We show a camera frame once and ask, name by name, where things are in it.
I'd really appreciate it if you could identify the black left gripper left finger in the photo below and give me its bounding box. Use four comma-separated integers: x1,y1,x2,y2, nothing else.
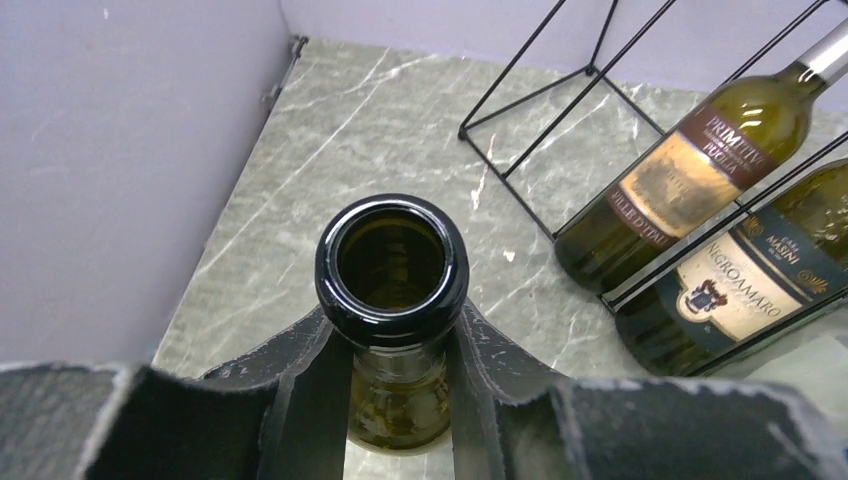
1,310,352,479

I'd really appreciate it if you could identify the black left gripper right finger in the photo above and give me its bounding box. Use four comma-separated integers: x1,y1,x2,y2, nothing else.
448,303,847,479

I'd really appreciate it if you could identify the dark wine bottle cream label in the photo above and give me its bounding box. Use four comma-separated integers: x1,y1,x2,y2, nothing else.
314,193,470,455

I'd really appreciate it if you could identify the dark wine bottle black top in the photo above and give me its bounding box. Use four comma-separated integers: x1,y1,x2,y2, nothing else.
615,159,847,376

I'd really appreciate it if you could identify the green wine bottle grey capsule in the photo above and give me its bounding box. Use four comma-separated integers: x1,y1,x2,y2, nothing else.
554,22,847,294

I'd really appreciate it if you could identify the black wire wine rack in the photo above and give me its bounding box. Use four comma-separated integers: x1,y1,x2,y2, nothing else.
463,1,847,376

